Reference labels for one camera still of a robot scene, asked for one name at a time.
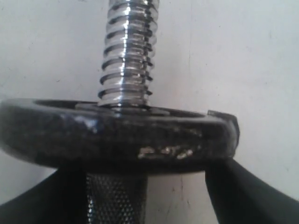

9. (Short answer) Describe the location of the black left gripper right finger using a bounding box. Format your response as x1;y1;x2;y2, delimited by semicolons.
205;159;299;224

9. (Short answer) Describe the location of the black weight plate end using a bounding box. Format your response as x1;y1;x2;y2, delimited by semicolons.
0;98;240;175

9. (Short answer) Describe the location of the chrome threaded dumbbell bar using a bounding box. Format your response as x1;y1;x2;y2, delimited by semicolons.
86;0;159;224

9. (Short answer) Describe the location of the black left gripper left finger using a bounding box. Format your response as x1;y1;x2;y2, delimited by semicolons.
0;169;86;224

